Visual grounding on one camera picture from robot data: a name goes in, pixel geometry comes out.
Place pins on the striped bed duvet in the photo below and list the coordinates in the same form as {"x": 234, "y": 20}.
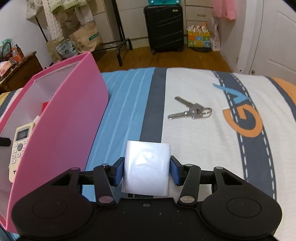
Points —
{"x": 251, "y": 130}

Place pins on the yellowed TCL remote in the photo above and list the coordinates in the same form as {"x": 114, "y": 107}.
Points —
{"x": 21, "y": 139}

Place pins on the red patterned glasses cloth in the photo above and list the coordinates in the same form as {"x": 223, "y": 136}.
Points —
{"x": 44, "y": 105}

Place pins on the brown paper bag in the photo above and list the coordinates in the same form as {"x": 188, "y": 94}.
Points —
{"x": 87, "y": 38}

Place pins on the white door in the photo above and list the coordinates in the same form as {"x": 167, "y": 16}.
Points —
{"x": 268, "y": 42}

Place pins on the tissue box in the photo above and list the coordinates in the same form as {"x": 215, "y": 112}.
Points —
{"x": 4, "y": 67}

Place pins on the silver key bunch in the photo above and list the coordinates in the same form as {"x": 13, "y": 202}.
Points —
{"x": 195, "y": 110}

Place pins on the long cream remote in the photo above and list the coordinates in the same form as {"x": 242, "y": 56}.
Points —
{"x": 37, "y": 118}

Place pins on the black clothes rack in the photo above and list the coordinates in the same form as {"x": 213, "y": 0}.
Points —
{"x": 71, "y": 20}

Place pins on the white knitted cardigan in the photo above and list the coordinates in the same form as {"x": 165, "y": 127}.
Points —
{"x": 52, "y": 9}

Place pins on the wooden nightstand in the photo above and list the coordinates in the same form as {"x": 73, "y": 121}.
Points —
{"x": 19, "y": 75}

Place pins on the printed plastic bag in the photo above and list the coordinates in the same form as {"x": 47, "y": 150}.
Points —
{"x": 66, "y": 49}

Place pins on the colourful gift bag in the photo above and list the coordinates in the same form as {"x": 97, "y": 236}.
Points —
{"x": 198, "y": 36}

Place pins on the teal felt bag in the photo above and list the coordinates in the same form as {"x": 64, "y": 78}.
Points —
{"x": 163, "y": 2}

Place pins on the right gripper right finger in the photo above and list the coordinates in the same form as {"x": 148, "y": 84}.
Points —
{"x": 225, "y": 201}

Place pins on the white charger top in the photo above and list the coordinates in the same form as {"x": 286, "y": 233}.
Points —
{"x": 146, "y": 169}

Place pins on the pink hanging bag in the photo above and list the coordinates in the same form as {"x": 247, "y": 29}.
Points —
{"x": 224, "y": 9}

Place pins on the black suitcase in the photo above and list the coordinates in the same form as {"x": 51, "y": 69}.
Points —
{"x": 165, "y": 27}

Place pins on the pink storage box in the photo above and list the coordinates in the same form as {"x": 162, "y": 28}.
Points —
{"x": 77, "y": 97}

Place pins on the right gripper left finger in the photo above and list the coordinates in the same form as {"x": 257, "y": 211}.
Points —
{"x": 58, "y": 207}

